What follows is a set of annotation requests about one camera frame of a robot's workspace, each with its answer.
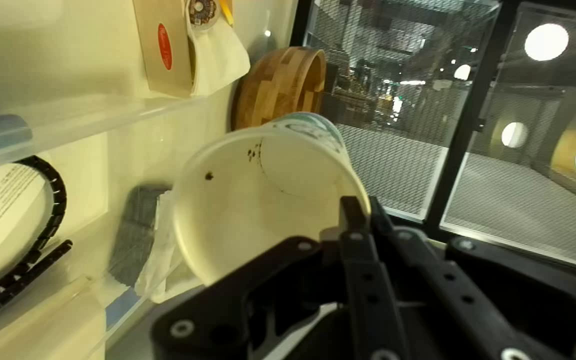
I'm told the patterned paper coffee cup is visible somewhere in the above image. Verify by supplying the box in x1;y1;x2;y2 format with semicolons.
171;112;372;285

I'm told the clear plastic container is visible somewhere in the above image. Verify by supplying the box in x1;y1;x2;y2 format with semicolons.
0;91;232;360

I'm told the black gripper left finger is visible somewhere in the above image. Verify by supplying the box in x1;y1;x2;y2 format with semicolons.
150;237;341;360

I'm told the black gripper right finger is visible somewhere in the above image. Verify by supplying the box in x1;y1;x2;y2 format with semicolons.
340;197;576;360

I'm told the round wooden bowl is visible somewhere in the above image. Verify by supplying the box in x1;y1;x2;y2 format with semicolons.
232;47;328;129

